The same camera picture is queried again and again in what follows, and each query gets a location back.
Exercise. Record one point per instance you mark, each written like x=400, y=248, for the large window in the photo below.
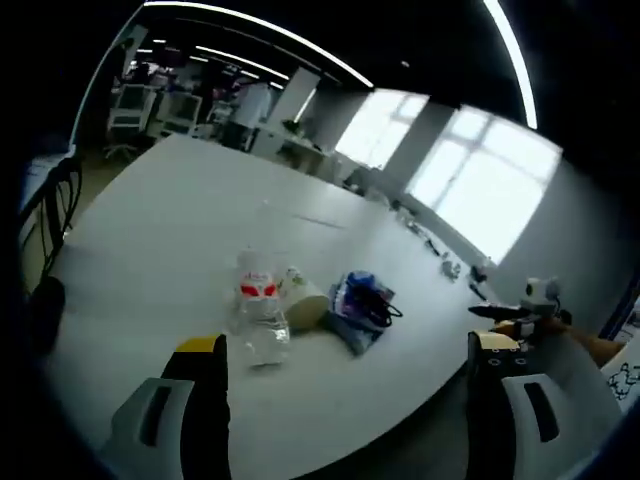
x=380, y=125
x=485, y=180

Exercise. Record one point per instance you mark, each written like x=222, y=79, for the clear plastic water bottle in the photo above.
x=257, y=310

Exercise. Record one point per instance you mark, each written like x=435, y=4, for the white paper cup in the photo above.
x=305, y=305

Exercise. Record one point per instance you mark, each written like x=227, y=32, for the white mesh office chair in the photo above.
x=131, y=102
x=182, y=112

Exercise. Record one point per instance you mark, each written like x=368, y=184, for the white table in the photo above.
x=175, y=225

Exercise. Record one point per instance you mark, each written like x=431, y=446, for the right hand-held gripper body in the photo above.
x=542, y=300

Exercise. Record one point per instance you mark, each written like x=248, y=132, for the small white parts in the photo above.
x=451, y=270

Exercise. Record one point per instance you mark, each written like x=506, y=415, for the green potted plant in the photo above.
x=294, y=126

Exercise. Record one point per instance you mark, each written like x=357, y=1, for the black chair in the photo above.
x=55, y=200

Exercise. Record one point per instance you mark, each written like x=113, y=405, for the blue plastic bag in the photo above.
x=361, y=281

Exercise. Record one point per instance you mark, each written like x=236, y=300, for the ceiling light strip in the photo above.
x=280, y=32
x=520, y=65

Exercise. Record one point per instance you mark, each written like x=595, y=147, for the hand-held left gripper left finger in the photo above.
x=200, y=400

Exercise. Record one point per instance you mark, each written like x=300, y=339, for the small black tool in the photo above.
x=479, y=280

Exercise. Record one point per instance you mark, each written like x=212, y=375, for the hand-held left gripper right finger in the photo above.
x=500, y=415

